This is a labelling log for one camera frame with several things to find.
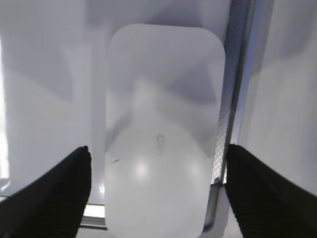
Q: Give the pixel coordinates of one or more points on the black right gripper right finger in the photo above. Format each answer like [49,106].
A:
[264,203]

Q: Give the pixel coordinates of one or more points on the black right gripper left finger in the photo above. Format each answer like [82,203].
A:
[53,205]

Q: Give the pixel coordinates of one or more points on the white board with grey frame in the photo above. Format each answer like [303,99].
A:
[53,69]

